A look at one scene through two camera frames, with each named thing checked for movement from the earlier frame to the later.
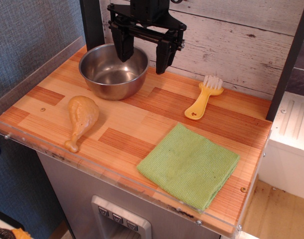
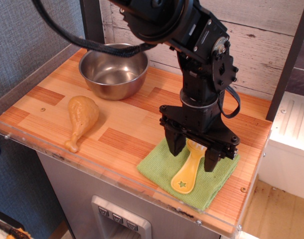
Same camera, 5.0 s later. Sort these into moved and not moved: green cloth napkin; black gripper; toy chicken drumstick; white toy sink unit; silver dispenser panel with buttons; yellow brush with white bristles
Moved: yellow brush with white bristles; black gripper
Not moved: white toy sink unit; green cloth napkin; silver dispenser panel with buttons; toy chicken drumstick
